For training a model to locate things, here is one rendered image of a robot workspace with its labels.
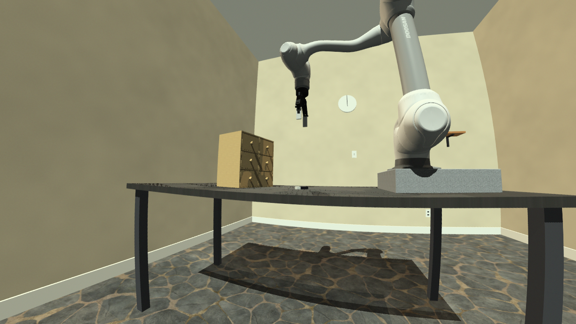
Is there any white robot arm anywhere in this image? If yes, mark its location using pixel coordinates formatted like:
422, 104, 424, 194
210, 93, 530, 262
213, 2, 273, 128
280, 0, 451, 170

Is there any tan wooden chest of drawers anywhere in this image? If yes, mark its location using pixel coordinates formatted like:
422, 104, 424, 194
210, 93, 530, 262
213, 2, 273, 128
217, 130, 274, 188

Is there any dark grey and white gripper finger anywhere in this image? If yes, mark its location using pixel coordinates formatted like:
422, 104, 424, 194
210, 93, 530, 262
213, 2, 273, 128
301, 99, 308, 127
295, 92, 305, 120

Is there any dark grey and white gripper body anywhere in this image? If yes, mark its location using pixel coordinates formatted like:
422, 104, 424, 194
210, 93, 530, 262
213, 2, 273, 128
296, 87, 308, 105

